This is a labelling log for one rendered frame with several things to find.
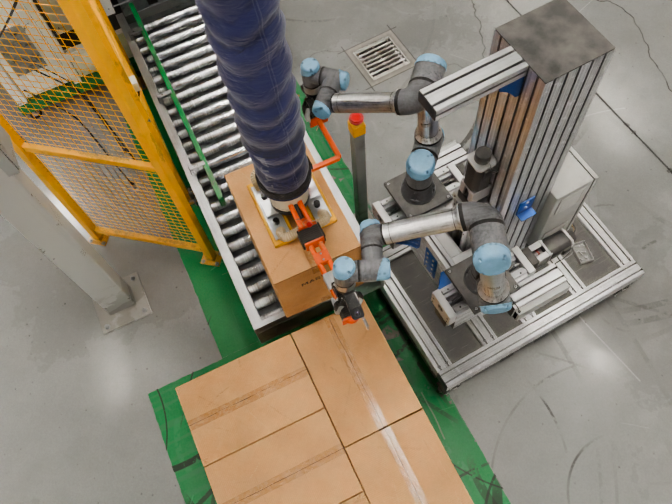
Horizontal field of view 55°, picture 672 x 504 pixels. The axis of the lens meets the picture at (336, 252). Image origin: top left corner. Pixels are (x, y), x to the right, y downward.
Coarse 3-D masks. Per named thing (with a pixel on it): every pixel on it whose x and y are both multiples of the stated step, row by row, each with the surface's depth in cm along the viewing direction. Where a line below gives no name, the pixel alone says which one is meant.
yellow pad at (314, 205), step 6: (312, 174) 283; (318, 186) 280; (318, 198) 277; (324, 198) 277; (312, 204) 276; (318, 204) 273; (324, 204) 275; (312, 210) 274; (330, 210) 274; (312, 216) 274; (330, 216) 273; (330, 222) 272
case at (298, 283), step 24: (240, 192) 284; (288, 216) 277; (336, 216) 275; (264, 240) 272; (336, 240) 270; (264, 264) 268; (288, 264) 267; (312, 264) 266; (288, 288) 272; (312, 288) 283; (288, 312) 294
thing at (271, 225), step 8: (256, 192) 280; (256, 200) 279; (264, 200) 278; (264, 216) 275; (272, 216) 274; (280, 216) 274; (264, 224) 274; (272, 224) 273; (280, 224) 273; (288, 224) 273; (272, 232) 271; (272, 240) 270
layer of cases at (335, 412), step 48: (288, 336) 309; (336, 336) 307; (192, 384) 301; (240, 384) 300; (288, 384) 299; (336, 384) 297; (384, 384) 296; (192, 432) 292; (240, 432) 290; (288, 432) 289; (336, 432) 300; (384, 432) 286; (432, 432) 285; (240, 480) 281; (288, 480) 280; (336, 480) 279; (384, 480) 277; (432, 480) 276
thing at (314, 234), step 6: (312, 222) 257; (318, 222) 257; (300, 228) 256; (306, 228) 257; (312, 228) 257; (318, 228) 256; (300, 234) 256; (306, 234) 256; (312, 234) 256; (318, 234) 255; (324, 234) 254; (300, 240) 254; (306, 240) 254; (312, 240) 253; (318, 240) 254; (324, 240) 256; (306, 246) 254; (318, 246) 258
